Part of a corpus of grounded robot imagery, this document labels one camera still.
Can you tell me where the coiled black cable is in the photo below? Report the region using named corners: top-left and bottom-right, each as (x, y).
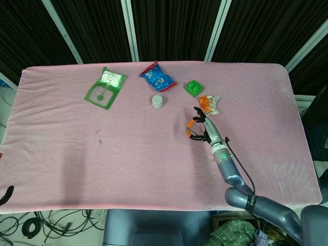
top-left (22, 217), bottom-right (42, 239)

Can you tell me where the green toy brick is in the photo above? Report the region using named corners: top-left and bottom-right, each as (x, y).
top-left (184, 79), bottom-right (206, 98)

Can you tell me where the white small cup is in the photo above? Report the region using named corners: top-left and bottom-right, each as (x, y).
top-left (151, 94), bottom-right (165, 109)

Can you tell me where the green white plastic packet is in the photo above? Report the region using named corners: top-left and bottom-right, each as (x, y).
top-left (84, 66), bottom-right (128, 111)

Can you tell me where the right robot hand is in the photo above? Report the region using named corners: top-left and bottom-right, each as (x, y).
top-left (186, 106), bottom-right (222, 147)

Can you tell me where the yellow plastic bottle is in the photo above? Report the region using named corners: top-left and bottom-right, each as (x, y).
top-left (266, 229), bottom-right (284, 240)

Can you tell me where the blue grey rag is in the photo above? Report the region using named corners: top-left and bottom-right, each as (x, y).
top-left (254, 230), bottom-right (269, 246)

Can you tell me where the blue snack bag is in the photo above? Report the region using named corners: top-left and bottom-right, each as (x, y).
top-left (139, 60), bottom-right (178, 93)

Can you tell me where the orange white crumpled wrapper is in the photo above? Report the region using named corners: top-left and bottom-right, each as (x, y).
top-left (198, 95), bottom-right (221, 117)

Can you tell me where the green checkered cloth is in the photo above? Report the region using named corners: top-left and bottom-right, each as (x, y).
top-left (208, 219), bottom-right (260, 246)

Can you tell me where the black pleated curtain panel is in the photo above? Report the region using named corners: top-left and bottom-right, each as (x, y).
top-left (130, 0), bottom-right (222, 62)
top-left (50, 0), bottom-right (133, 64)
top-left (289, 28), bottom-right (328, 95)
top-left (0, 0), bottom-right (77, 80)
top-left (211, 0), bottom-right (328, 65)

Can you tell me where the pink tablecloth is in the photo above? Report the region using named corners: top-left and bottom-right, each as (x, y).
top-left (0, 61), bottom-right (323, 215)

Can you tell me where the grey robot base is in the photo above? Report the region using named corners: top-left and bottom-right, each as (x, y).
top-left (103, 209), bottom-right (212, 246)

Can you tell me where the white metal frame post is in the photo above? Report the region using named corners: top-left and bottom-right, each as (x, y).
top-left (0, 71), bottom-right (18, 90)
top-left (204, 0), bottom-right (233, 62)
top-left (120, 0), bottom-right (140, 62)
top-left (40, 0), bottom-right (84, 65)
top-left (284, 19), bottom-right (328, 72)

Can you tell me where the black floor cable bundle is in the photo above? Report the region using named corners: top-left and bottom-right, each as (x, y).
top-left (0, 209), bottom-right (105, 240)

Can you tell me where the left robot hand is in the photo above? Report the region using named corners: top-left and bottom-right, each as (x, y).
top-left (0, 153), bottom-right (15, 207)

